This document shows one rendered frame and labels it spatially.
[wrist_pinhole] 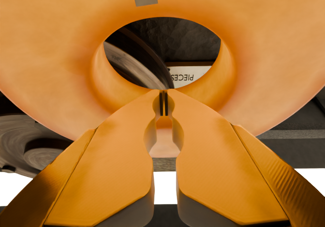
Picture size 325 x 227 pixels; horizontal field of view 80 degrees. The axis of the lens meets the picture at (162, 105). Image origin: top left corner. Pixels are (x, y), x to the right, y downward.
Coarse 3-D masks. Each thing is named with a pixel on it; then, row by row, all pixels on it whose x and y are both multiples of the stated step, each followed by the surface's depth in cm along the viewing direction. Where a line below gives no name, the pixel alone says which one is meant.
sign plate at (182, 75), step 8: (168, 64) 49; (176, 64) 49; (184, 64) 49; (192, 64) 49; (200, 64) 49; (208, 64) 49; (176, 72) 50; (184, 72) 50; (192, 72) 50; (200, 72) 50; (176, 80) 52; (184, 80) 52; (192, 80) 52
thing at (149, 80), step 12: (120, 36) 33; (108, 48) 29; (120, 48) 30; (132, 48) 34; (108, 60) 31; (120, 60) 31; (132, 60) 31; (144, 60) 35; (132, 72) 33; (144, 72) 33; (156, 72) 37; (144, 84) 35; (156, 84) 35; (168, 84) 43
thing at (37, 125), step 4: (36, 124) 28; (40, 124) 28; (40, 128) 29; (44, 128) 29; (48, 128) 29; (4, 168) 39; (8, 168) 40; (12, 168) 40; (8, 172) 41; (12, 172) 41
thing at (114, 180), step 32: (160, 96) 11; (96, 128) 8; (128, 128) 8; (96, 160) 7; (128, 160) 7; (64, 192) 6; (96, 192) 6; (128, 192) 6; (64, 224) 5; (96, 224) 5; (128, 224) 6
